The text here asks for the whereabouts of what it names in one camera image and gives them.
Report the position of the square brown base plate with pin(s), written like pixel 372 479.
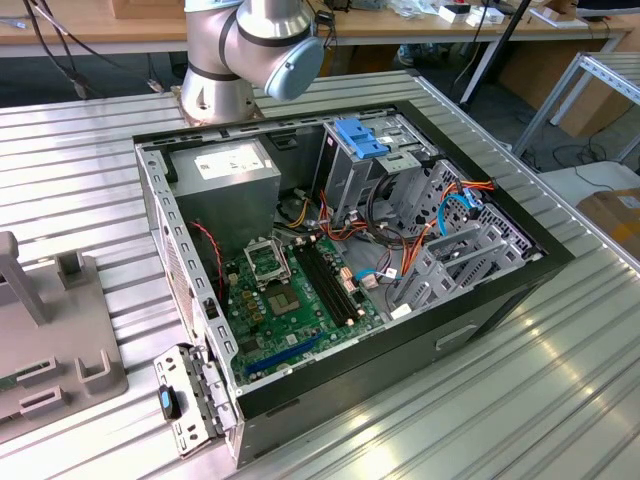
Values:
pixel 186 116

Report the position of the large brown cardboard box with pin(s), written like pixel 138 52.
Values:
pixel 530 75

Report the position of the blue expansion slot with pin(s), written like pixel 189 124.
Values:
pixel 285 352

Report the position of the grey metal disk bay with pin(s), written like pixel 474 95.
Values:
pixel 435 285

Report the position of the green motherboard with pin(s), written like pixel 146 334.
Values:
pixel 295 340

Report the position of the white paper label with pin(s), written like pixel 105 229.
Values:
pixel 400 312

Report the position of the black open PC case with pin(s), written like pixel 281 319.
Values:
pixel 380 370

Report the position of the black RAM slot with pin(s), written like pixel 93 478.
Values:
pixel 325 286
pixel 331 286
pixel 337 286
pixel 319 286

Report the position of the grey parts rack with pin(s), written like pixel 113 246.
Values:
pixel 75 310

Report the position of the white side table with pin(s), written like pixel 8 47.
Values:
pixel 590 180

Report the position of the green RAM stick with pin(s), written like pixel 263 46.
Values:
pixel 6 384

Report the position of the small white box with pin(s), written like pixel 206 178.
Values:
pixel 487 19
pixel 452 16

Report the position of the wooden desk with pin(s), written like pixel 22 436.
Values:
pixel 100 30

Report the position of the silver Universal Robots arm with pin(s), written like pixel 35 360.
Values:
pixel 210 45

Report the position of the grey optical drive cage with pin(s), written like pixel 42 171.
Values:
pixel 345 185

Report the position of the grey power supply unit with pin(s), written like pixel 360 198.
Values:
pixel 225 200

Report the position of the black and blue latch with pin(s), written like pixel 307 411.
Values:
pixel 167 402

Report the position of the silver slot bracket retainer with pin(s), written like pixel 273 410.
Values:
pixel 192 435

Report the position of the blue plastic drive latch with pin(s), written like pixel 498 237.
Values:
pixel 357 140

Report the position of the black stand pole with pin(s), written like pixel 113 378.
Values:
pixel 515 20

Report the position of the metal shelf frame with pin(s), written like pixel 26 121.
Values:
pixel 600 67

